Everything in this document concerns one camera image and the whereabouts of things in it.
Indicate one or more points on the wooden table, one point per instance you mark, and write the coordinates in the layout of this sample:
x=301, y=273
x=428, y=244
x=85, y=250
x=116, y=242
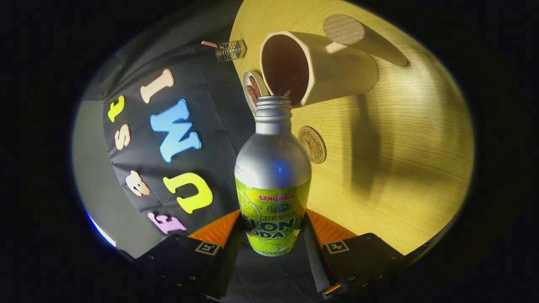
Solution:
x=400, y=168

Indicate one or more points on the round wooden coaster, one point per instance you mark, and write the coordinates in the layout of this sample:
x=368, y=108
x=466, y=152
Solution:
x=312, y=145

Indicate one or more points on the red meat slice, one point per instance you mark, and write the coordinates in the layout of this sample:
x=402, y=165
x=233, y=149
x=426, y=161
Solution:
x=252, y=96
x=255, y=84

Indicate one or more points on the silver green juice bottle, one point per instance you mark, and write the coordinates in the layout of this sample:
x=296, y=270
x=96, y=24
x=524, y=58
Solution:
x=273, y=168

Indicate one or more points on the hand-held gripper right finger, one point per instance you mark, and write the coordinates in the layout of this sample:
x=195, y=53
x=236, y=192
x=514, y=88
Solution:
x=316, y=265

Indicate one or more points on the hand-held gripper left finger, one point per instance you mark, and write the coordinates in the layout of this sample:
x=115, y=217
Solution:
x=227, y=265

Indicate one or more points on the white oval plate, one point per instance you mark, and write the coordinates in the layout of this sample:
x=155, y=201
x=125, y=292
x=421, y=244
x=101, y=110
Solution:
x=263, y=87

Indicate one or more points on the pink stick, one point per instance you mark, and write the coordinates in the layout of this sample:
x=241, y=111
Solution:
x=209, y=43

